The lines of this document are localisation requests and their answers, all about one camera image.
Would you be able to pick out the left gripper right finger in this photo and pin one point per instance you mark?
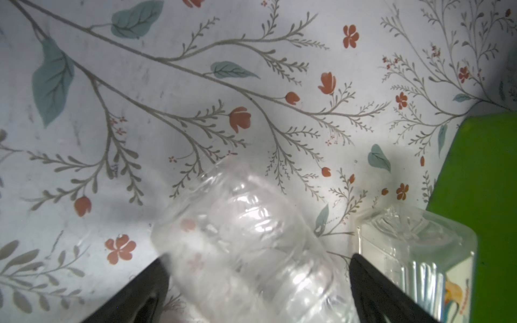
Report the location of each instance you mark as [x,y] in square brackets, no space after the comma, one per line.
[378,300]

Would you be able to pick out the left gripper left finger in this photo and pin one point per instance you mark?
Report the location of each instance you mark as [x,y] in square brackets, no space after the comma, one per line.
[141,300]

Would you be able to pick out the small square clear bottle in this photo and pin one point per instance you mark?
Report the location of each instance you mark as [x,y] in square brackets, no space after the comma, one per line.
[429,257]

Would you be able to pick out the clear bottle red white label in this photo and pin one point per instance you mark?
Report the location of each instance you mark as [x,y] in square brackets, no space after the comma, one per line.
[240,251]

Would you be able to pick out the green plastic waste bin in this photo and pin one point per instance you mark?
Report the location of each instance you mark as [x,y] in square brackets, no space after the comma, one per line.
[477,187]

